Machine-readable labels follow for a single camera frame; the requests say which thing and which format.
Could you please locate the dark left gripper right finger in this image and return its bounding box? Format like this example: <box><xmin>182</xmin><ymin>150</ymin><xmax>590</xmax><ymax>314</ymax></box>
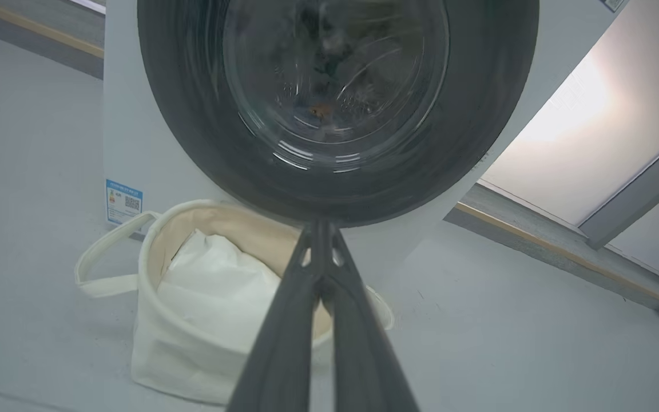
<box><xmin>322</xmin><ymin>220</ymin><xmax>421</xmax><ymax>412</ymax></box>

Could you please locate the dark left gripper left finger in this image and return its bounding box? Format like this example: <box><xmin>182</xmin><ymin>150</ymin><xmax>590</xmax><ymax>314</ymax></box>
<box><xmin>226</xmin><ymin>220</ymin><xmax>328</xmax><ymax>412</ymax></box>

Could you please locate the blue cartoon print garment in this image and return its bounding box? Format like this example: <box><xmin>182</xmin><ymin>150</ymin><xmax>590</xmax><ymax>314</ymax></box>
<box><xmin>301</xmin><ymin>97</ymin><xmax>354</xmax><ymax>138</ymax></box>

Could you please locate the black round glass washer door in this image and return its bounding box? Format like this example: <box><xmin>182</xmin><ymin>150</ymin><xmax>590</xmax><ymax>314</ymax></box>
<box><xmin>137</xmin><ymin>0</ymin><xmax>540</xmax><ymax>228</ymax></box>

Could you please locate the white basket liner cloth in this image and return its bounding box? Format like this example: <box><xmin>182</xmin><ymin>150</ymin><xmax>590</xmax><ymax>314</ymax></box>
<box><xmin>156</xmin><ymin>229</ymin><xmax>285</xmax><ymax>351</ymax></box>

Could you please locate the cream canvas laundry basket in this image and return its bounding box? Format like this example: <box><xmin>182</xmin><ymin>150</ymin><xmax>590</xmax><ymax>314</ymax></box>
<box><xmin>74</xmin><ymin>199</ymin><xmax>395</xmax><ymax>406</ymax></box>

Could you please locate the white front-load washing machine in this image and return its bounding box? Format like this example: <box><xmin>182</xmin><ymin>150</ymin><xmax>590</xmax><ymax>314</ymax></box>
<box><xmin>102</xmin><ymin>0</ymin><xmax>631</xmax><ymax>324</ymax></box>

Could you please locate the blue energy label sticker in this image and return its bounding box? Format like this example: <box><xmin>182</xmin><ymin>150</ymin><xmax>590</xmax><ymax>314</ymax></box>
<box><xmin>105</xmin><ymin>179</ymin><xmax>144</xmax><ymax>227</ymax></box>

